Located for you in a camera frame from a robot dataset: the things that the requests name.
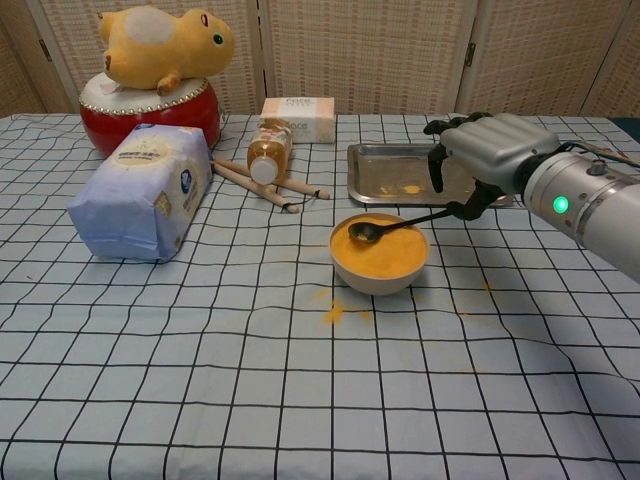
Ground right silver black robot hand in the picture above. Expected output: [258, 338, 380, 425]
[423, 112, 561, 222]

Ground black spoon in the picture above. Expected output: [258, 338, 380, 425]
[348, 207, 456, 245]

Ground stainless steel tray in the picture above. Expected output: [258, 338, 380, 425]
[346, 143, 516, 207]

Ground off-white bowl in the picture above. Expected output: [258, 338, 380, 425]
[329, 213, 430, 297]

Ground yellow powder heap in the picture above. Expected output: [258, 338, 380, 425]
[332, 215, 427, 278]

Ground woven folding screen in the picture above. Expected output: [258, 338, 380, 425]
[0, 0, 640, 121]

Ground peach white face tissue box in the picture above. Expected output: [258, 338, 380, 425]
[260, 96, 337, 145]

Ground wooden drumstick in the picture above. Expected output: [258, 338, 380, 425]
[212, 158, 330, 200]
[213, 164, 300, 215]

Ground amber drink bottle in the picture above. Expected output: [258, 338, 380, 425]
[247, 118, 295, 185]

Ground spilled yellow powder patch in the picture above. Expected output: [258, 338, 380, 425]
[319, 298, 374, 326]

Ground blue checked tablecloth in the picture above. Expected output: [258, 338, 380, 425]
[0, 113, 640, 480]

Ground yellow plush toy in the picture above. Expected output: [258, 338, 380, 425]
[96, 5, 236, 97]

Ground blue white tissue pack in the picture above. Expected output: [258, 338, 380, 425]
[67, 123, 215, 262]

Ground red drum with white skin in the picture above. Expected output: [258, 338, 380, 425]
[78, 74, 225, 157]

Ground red and black wrist wires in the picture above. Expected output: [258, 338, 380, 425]
[563, 141, 640, 170]

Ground black drumstick cord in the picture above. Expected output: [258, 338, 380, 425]
[279, 191, 321, 212]

